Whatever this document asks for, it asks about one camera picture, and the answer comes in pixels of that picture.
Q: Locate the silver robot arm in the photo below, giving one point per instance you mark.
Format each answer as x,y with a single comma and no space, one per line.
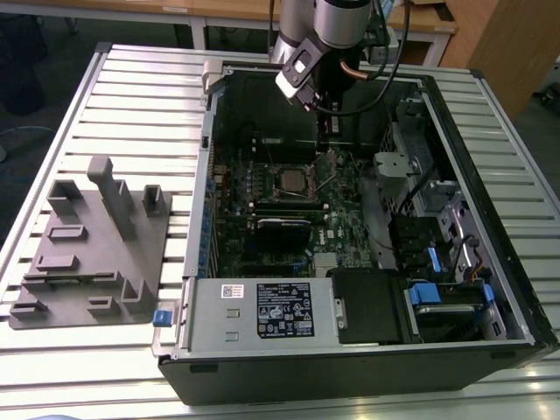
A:
341,22

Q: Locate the CPU socket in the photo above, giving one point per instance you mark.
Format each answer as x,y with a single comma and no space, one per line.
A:
277,195

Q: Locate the black RAM slot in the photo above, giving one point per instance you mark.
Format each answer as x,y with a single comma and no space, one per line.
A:
291,203
291,217
291,212
291,207

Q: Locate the copper coloured tube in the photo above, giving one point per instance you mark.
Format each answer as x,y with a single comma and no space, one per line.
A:
355,72

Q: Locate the silver drive cage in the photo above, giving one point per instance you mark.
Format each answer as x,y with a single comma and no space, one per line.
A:
394,168

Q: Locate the grey case hinge block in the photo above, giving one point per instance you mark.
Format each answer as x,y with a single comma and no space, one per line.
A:
213,72

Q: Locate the green motherboard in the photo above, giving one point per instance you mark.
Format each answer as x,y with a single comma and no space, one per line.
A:
345,227

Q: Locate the wooden cabinet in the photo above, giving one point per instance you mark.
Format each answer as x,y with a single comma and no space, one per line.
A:
503,44

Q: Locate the black graphics card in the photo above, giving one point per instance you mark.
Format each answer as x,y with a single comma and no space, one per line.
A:
284,236

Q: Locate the small silver chipset heatsink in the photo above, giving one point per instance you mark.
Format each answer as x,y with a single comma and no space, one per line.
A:
327,261

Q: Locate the blue plastic clip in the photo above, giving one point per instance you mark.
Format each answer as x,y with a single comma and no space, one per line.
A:
433,259
488,298

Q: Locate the black drive bay block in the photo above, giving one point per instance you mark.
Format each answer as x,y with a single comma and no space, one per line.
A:
367,306

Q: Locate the silver power supply unit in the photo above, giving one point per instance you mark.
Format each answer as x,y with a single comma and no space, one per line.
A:
210,315

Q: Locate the blue case latch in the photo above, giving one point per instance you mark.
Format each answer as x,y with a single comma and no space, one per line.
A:
162,318

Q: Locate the grey parts rack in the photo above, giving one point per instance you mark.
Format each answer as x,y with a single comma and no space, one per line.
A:
100,262

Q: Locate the black PC case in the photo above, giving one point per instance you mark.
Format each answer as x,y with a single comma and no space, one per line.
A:
306,380

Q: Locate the black office chair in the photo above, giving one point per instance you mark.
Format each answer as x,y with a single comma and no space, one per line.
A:
22,65

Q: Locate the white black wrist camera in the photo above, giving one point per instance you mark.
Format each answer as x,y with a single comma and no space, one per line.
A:
297,70

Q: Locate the wooden desk white frame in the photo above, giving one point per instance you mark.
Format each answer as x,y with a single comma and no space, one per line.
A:
109,6
433,26

